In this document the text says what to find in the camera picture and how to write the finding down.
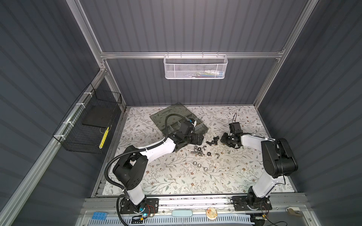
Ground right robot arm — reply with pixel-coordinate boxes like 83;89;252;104
221;122;298;210

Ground black corrugated cable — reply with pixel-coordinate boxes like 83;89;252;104
104;113;189;190

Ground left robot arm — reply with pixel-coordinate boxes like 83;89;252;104
112;118;203;209

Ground black wire basket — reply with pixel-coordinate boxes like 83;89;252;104
53;85;123;154

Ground grey compartment organizer box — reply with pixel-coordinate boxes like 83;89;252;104
150;103;208;140

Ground round tape roll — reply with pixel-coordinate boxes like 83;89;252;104
206;207;218;220

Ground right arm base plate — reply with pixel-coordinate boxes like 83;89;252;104
230;196;272;211

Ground white wire mesh basket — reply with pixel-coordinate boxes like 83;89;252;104
163;54;228;80

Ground blue block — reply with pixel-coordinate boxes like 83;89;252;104
91;212;108;221

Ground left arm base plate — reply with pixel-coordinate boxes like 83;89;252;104
120;198;159;214

